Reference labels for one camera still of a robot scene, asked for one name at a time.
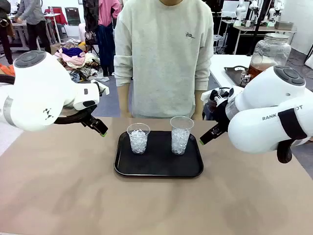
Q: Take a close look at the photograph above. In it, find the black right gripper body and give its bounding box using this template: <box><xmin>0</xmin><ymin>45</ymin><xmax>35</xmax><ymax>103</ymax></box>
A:
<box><xmin>212</xmin><ymin>89</ymin><xmax>236</xmax><ymax>133</ymax></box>

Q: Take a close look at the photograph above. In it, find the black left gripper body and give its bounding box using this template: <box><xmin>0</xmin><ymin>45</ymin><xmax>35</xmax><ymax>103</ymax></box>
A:
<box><xmin>80</xmin><ymin>109</ymin><xmax>98</xmax><ymax>128</ymax></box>

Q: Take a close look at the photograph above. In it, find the tall clear plastic iced cup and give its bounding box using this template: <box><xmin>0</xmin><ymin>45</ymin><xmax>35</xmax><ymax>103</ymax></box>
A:
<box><xmin>170</xmin><ymin>116</ymin><xmax>195</xmax><ymax>156</ymax></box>

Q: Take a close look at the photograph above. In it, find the short clear plastic iced cup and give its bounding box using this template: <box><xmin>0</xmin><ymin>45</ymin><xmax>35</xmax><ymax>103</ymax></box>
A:
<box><xmin>126</xmin><ymin>122</ymin><xmax>151</xmax><ymax>155</ymax></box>

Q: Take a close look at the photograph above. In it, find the person's left forearm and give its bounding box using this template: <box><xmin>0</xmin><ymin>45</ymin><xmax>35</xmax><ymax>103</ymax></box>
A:
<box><xmin>194</xmin><ymin>90</ymin><xmax>205</xmax><ymax>115</ymax></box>

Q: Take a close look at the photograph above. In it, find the person's right forearm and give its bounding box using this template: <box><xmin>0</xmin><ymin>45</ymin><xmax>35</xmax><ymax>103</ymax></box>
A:
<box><xmin>116</xmin><ymin>85</ymin><xmax>134</xmax><ymax>114</ymax></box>

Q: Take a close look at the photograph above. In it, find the glass drink dispenser jar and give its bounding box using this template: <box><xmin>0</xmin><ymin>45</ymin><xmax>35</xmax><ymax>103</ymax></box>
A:
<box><xmin>247</xmin><ymin>33</ymin><xmax>292</xmax><ymax>80</ymax></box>

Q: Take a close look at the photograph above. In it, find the dark metal tray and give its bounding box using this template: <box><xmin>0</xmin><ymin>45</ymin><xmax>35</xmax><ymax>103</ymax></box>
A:
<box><xmin>224</xmin><ymin>65</ymin><xmax>252</xmax><ymax>88</ymax></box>

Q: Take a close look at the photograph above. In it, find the white side table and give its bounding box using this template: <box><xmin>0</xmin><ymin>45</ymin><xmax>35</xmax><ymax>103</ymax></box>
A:
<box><xmin>209</xmin><ymin>54</ymin><xmax>253</xmax><ymax>95</ymax></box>

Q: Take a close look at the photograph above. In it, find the black plastic serving tray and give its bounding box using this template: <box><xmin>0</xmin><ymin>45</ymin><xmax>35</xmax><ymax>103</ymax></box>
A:
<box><xmin>113</xmin><ymin>130</ymin><xmax>204</xmax><ymax>178</ymax></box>

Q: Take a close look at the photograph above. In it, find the pile of colourful clothes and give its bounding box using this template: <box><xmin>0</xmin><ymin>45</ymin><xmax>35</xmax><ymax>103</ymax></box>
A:
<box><xmin>54</xmin><ymin>39</ymin><xmax>110</xmax><ymax>84</ymax></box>

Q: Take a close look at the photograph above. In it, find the person in grey sweatshirt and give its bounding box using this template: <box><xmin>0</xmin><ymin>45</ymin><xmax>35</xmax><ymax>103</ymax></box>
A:
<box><xmin>113</xmin><ymin>0</ymin><xmax>215</xmax><ymax>118</ymax></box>

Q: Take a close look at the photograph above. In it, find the white background board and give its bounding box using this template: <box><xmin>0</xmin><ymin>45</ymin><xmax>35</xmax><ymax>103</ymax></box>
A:
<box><xmin>221</xmin><ymin>0</ymin><xmax>242</xmax><ymax>18</ymax></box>

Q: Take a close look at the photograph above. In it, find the grey metal box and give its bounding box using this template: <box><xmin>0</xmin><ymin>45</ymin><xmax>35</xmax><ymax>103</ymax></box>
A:
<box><xmin>274</xmin><ymin>21</ymin><xmax>294</xmax><ymax>31</ymax></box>

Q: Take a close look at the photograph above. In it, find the background person in pink top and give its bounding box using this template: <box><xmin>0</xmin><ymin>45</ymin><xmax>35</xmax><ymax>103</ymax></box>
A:
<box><xmin>96</xmin><ymin>0</ymin><xmax>123</xmax><ymax>76</ymax></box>

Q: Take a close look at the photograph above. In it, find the background person in grey top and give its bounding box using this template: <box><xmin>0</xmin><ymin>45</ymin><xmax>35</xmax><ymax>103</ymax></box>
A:
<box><xmin>13</xmin><ymin>0</ymin><xmax>52</xmax><ymax>55</ymax></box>

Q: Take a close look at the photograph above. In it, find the background person in dark jacket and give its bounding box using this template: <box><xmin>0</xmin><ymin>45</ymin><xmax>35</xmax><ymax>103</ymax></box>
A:
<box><xmin>0</xmin><ymin>0</ymin><xmax>15</xmax><ymax>66</ymax></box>

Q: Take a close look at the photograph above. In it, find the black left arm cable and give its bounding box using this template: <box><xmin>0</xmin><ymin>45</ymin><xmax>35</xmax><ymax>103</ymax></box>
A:
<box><xmin>0</xmin><ymin>73</ymin><xmax>96</xmax><ymax>126</ymax></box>

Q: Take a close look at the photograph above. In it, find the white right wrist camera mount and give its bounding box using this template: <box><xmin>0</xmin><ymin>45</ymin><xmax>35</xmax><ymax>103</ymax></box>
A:
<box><xmin>200</xmin><ymin>88</ymin><xmax>231</xmax><ymax>104</ymax></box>

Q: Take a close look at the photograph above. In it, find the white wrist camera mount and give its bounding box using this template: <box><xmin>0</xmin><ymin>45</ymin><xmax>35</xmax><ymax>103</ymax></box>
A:
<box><xmin>91</xmin><ymin>79</ymin><xmax>110</xmax><ymax>96</ymax></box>
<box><xmin>200</xmin><ymin>88</ymin><xmax>231</xmax><ymax>104</ymax></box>

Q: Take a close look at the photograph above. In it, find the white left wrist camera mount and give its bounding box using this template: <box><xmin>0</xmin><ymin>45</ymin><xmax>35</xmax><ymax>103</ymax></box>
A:
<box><xmin>91</xmin><ymin>79</ymin><xmax>110</xmax><ymax>96</ymax></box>

